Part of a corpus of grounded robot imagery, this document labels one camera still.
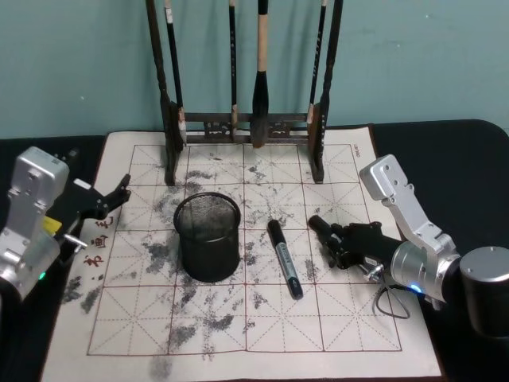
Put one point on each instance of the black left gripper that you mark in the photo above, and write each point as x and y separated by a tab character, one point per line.
88	201

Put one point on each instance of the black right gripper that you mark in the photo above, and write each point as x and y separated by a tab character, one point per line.
371	244

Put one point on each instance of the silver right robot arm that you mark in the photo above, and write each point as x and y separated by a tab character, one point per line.
421	246

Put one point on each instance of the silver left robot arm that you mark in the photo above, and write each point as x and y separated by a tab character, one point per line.
28	207

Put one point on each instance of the black marker pen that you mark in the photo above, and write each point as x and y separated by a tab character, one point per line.
284	258

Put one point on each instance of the dark wooden brush rack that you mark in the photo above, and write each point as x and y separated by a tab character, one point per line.
169	131

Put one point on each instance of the white gridded calligraphy mat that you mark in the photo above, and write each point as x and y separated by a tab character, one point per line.
278	326

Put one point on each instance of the black mesh pen cup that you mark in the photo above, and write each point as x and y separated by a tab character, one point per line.
208	242

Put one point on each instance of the black brush with white tip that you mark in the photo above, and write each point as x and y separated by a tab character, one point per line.
175	67

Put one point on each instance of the black table cloth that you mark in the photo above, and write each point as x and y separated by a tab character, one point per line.
445	151

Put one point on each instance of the thin black calligraphy brush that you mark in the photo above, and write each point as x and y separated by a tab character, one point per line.
233	59

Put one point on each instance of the black brush with white print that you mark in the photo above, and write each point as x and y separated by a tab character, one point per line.
317	59

